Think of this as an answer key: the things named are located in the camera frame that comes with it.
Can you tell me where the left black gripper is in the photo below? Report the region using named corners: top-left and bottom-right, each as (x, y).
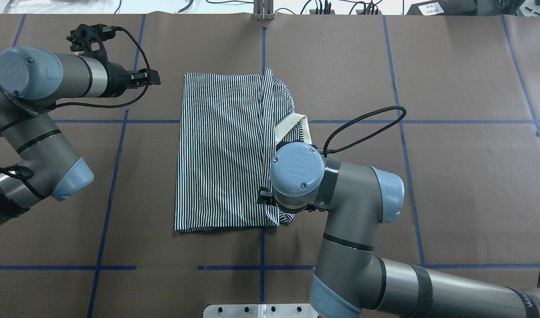
top-left (106, 62), bottom-right (161, 98)

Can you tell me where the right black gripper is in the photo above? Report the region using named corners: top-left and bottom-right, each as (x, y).
top-left (257, 188), bottom-right (279, 208)

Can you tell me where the striped polo shirt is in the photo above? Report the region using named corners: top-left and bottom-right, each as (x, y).
top-left (174, 67), bottom-right (312, 233)

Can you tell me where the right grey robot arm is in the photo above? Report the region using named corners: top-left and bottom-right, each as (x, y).
top-left (261, 141), bottom-right (540, 318)

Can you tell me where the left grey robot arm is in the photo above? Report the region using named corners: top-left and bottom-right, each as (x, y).
top-left (0, 46), bottom-right (161, 226)

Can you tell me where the black box with label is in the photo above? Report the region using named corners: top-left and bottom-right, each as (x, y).
top-left (405, 0), bottom-right (478, 16)

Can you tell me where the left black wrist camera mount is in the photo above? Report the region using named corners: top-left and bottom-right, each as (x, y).
top-left (66, 24), bottom-right (116, 63)

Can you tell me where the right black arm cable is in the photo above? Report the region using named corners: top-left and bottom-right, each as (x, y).
top-left (323, 105), bottom-right (407, 157)

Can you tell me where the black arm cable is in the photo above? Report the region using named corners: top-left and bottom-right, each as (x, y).
top-left (323, 105), bottom-right (407, 157)
top-left (0, 26), bottom-right (152, 179)

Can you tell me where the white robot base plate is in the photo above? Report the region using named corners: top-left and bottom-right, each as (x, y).
top-left (203, 303), bottom-right (319, 318)

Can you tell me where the aluminium frame post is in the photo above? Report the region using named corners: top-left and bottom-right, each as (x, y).
top-left (252, 0), bottom-right (275, 21)

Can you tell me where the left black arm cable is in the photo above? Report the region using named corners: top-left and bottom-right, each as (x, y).
top-left (0, 26), bottom-right (152, 179)

